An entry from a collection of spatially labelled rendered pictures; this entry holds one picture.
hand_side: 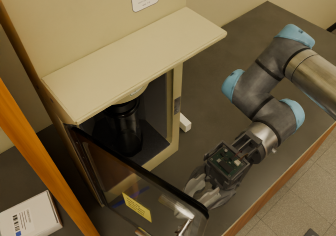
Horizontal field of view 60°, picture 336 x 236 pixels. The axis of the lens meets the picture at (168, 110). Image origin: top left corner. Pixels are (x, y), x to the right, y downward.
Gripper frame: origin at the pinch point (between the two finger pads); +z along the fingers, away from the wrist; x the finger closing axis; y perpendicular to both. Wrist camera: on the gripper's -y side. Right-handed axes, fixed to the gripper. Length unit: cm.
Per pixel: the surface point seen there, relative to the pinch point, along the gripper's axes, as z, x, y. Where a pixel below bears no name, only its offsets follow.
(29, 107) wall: 10, -68, -24
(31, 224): 28, -32, -30
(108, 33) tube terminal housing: -4.3, -25.0, 25.1
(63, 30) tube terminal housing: 2.9, -25.0, 29.2
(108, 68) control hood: -0.5, -19.5, 23.1
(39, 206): 23, -36, -30
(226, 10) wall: -94, -68, -28
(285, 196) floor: -92, 6, -128
